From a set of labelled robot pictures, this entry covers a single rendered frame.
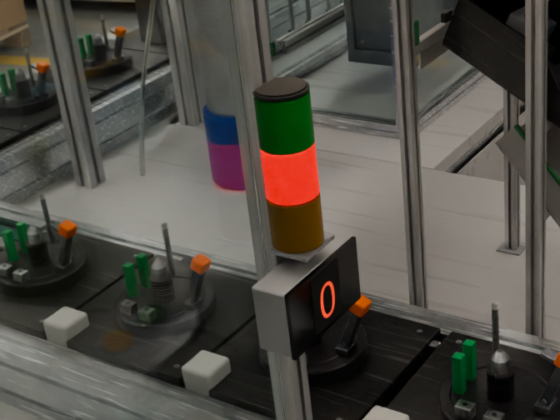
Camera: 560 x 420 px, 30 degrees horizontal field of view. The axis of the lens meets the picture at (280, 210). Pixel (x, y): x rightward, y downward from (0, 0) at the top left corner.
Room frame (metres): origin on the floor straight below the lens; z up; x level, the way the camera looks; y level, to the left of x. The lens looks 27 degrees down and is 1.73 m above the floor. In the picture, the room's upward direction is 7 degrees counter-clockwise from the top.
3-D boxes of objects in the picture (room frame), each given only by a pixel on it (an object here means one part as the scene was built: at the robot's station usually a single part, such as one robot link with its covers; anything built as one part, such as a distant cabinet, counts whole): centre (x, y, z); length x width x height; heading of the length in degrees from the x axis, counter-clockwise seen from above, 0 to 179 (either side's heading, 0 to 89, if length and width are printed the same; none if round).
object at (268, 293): (0.87, -0.01, 1.29); 0.12 x 0.05 x 0.25; 143
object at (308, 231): (0.87, -0.01, 1.28); 0.05 x 0.05 x 0.05
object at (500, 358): (0.95, -0.22, 1.04); 0.02 x 0.02 x 0.03
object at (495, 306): (1.01, -0.23, 1.03); 0.01 x 0.01 x 0.08
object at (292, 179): (0.87, -0.01, 1.33); 0.05 x 0.05 x 0.05
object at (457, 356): (0.96, -0.18, 1.01); 0.01 x 0.01 x 0.05; 53
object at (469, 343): (0.98, -0.20, 1.01); 0.01 x 0.01 x 0.05; 53
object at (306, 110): (0.87, -0.01, 1.38); 0.05 x 0.05 x 0.05
